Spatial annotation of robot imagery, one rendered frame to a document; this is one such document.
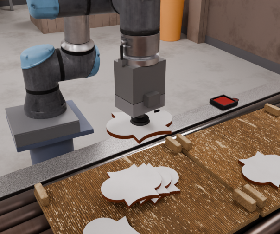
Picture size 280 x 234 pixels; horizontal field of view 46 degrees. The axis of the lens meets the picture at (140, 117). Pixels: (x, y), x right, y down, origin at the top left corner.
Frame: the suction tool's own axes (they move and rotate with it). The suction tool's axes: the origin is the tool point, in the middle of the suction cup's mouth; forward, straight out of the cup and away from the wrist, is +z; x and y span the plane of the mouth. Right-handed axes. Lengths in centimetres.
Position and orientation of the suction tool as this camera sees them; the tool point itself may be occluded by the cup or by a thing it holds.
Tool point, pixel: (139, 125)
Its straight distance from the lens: 71.8
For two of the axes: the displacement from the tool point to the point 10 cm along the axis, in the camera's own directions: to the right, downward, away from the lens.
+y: 7.8, -3.0, 5.4
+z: 0.0, 8.7, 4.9
